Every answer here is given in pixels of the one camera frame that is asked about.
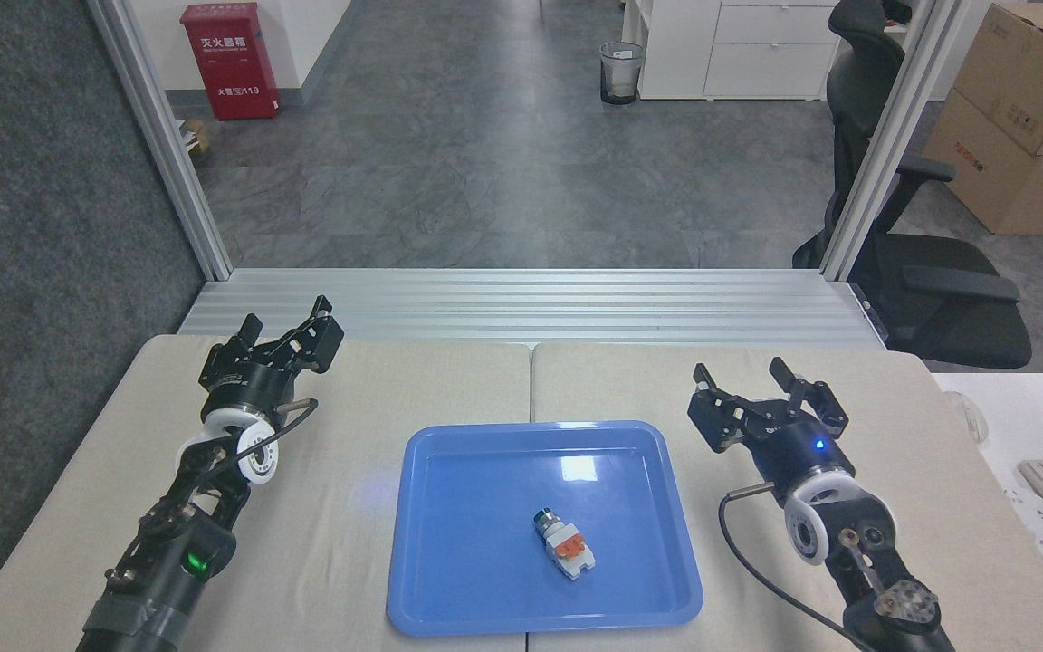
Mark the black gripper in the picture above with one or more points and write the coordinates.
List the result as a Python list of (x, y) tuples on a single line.
[(798, 453), (250, 385)]

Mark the white orange switch part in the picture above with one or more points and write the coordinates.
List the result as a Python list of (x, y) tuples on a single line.
[(567, 546)]

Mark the blue plastic tray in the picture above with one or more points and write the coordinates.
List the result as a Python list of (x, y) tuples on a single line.
[(485, 561)]

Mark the white computer mouse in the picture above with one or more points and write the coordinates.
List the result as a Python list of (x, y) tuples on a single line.
[(970, 417)]

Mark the black office chair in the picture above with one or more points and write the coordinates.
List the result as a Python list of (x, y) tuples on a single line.
[(938, 281)]

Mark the small brown carton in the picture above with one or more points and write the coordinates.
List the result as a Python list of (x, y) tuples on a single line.
[(196, 138)]

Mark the red fire extinguisher box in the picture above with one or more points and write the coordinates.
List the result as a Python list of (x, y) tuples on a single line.
[(230, 63)]

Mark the white power strip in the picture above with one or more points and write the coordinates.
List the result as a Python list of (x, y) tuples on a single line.
[(1042, 534)]

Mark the closed brown cardboard box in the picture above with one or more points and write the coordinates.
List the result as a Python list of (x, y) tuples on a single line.
[(1001, 181)]

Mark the white drawer cabinet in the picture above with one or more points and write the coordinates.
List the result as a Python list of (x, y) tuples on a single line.
[(757, 50)]

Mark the grey mesh trash bin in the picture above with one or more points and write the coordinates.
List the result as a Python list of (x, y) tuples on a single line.
[(621, 72)]

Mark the silver aluminium post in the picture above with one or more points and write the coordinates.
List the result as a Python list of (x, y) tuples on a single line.
[(893, 136), (168, 145)]

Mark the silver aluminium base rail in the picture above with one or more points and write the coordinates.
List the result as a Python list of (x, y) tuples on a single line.
[(503, 303)]

